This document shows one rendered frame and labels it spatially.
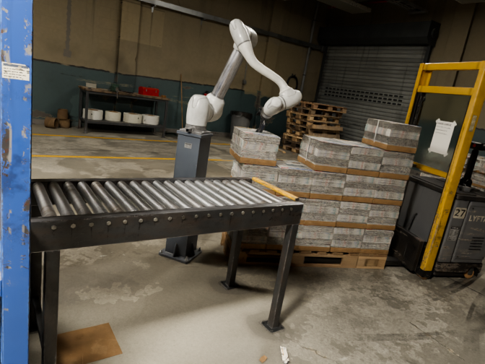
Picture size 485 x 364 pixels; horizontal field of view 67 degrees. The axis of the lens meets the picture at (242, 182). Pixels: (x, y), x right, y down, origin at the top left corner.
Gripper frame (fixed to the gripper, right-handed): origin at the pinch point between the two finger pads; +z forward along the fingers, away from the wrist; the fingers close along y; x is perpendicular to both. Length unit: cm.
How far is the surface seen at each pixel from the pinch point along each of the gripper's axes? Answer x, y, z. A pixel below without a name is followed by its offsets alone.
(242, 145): -13.5, 22.3, -7.5
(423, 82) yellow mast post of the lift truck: 167, -67, 8
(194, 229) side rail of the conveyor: -57, 92, -87
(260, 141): -0.5, 18.1, -10.1
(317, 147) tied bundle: 47, 16, -6
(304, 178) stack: 41, 40, 3
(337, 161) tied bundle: 66, 25, -4
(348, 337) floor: 49, 149, -43
